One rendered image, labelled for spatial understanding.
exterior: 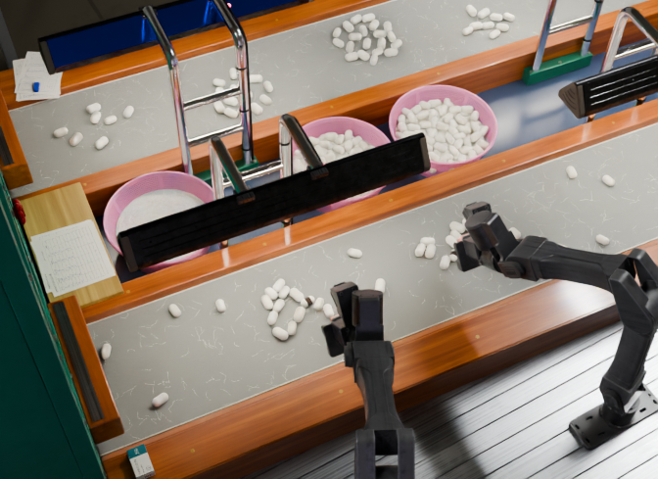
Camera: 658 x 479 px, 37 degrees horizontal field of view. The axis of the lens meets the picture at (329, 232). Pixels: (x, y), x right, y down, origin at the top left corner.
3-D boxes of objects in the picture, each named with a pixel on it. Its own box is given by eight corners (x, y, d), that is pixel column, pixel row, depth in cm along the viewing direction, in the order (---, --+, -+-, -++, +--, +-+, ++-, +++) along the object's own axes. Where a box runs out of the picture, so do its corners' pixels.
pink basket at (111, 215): (244, 217, 236) (242, 192, 229) (191, 304, 221) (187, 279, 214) (145, 182, 242) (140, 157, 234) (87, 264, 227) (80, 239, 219)
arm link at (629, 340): (596, 394, 201) (626, 297, 176) (613, 371, 204) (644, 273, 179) (624, 410, 198) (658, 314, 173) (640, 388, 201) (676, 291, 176)
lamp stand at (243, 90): (259, 173, 245) (253, 34, 209) (182, 198, 239) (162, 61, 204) (231, 121, 255) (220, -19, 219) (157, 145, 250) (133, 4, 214)
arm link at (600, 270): (497, 256, 192) (640, 284, 170) (523, 228, 196) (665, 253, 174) (515, 304, 198) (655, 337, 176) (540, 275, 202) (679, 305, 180)
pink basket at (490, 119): (511, 169, 247) (518, 144, 240) (416, 203, 240) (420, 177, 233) (459, 99, 262) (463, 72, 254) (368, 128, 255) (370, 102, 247)
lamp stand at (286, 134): (327, 298, 223) (332, 167, 187) (244, 328, 218) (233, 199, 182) (294, 235, 233) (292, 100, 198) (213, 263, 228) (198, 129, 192)
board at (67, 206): (124, 294, 212) (123, 290, 211) (55, 317, 208) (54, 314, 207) (80, 184, 229) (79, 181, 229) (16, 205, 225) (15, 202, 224)
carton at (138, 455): (155, 474, 187) (154, 470, 186) (137, 482, 186) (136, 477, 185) (145, 448, 190) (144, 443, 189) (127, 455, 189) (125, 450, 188)
